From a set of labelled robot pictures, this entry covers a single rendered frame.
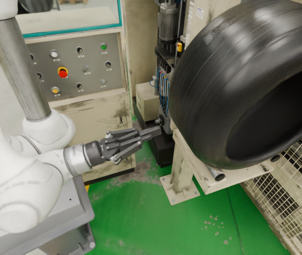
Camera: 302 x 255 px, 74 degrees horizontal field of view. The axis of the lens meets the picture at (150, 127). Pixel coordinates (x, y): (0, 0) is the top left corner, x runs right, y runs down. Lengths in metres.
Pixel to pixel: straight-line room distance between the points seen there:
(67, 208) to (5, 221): 0.53
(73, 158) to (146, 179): 1.31
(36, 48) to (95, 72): 0.30
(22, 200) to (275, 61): 0.60
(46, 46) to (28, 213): 0.83
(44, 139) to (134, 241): 1.04
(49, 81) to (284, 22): 1.04
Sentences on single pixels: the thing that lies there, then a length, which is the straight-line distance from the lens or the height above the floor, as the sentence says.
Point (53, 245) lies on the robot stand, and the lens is 1.50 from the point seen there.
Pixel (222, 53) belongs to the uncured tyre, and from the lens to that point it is 0.58.
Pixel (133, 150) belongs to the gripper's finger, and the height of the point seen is 1.14.
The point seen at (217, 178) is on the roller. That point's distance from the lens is 0.86.
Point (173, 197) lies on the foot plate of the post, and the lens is 1.79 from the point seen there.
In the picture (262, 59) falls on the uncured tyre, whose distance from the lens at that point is 0.55.
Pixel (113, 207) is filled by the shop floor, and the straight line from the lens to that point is 1.78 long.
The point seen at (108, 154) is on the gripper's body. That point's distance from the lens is 0.62.
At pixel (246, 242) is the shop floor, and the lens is 1.81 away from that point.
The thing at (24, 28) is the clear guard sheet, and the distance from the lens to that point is 1.10.
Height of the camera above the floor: 1.62
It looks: 45 degrees down
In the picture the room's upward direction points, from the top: straight up
